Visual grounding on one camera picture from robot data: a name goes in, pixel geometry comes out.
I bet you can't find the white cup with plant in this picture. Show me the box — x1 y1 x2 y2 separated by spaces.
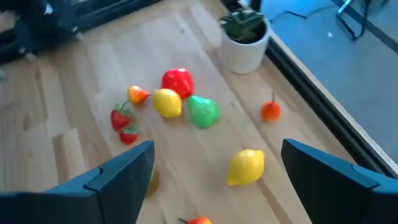
217 9 271 75

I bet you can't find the small green fruit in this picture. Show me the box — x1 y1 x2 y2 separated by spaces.
186 95 221 130

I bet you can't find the yellow lemon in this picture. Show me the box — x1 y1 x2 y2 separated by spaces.
151 88 183 119
226 148 266 187

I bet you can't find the black floor cable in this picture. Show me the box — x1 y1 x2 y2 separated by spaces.
269 9 309 21

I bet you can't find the red pear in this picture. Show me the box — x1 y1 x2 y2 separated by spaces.
160 68 195 101

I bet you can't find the small orange fruit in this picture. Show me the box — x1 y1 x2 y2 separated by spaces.
260 91 282 123

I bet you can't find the red strawberry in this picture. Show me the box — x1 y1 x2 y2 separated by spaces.
119 124 142 146
110 100 134 132

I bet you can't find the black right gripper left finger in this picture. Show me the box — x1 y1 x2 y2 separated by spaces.
46 139 155 224

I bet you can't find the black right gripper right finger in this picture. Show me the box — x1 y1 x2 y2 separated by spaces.
281 138 398 224

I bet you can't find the small yellow-red peach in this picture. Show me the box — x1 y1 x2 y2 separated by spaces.
178 217 213 224
126 85 151 106

